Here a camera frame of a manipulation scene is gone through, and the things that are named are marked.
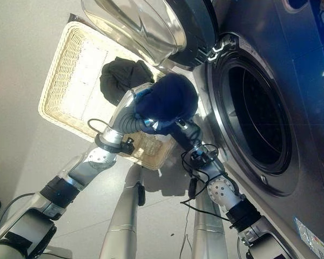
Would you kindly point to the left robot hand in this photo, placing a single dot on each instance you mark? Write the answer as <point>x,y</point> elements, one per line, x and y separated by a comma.
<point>125,118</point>

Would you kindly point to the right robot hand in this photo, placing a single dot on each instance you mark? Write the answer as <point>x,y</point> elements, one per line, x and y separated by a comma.
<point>189,132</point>

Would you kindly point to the dark blue garment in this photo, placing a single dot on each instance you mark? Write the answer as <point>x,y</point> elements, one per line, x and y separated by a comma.
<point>170,99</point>

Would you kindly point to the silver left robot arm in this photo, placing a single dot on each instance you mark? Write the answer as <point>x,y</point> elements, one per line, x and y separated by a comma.
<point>70,172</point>

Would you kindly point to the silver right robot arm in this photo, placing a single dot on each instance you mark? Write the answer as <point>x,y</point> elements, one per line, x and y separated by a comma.
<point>221,189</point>

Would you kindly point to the washing machine glass door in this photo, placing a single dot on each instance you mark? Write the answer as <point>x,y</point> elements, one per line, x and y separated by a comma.
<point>151,24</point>

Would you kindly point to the grey front-load washing machine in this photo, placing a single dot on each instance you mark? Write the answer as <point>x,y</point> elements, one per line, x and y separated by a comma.
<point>299,113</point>

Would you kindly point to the colourful washing machine sticker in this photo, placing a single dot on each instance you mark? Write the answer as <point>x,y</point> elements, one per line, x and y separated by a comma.
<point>311,237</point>

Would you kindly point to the black garment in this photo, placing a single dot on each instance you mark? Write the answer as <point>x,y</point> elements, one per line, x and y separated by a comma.
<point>118,78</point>

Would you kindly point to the cream wicker laundry basket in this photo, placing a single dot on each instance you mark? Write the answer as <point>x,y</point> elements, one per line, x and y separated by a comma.
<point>70,81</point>

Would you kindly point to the silver left robot leg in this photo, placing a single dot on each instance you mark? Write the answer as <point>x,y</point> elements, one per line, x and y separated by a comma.
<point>124,215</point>

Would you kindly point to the silver robot leg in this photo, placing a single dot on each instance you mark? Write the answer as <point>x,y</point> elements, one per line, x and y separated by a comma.
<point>208,234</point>
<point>124,215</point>

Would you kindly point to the silver right robot leg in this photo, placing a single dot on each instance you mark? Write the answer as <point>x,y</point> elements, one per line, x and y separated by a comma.
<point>208,234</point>

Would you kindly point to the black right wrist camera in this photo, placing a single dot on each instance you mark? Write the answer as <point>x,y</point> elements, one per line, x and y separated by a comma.
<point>198,156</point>

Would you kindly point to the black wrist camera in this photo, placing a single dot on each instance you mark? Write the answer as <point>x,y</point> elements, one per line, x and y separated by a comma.
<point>128,145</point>
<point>198,156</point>

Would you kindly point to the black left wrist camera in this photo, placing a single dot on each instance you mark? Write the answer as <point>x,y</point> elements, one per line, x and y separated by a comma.
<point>128,145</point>

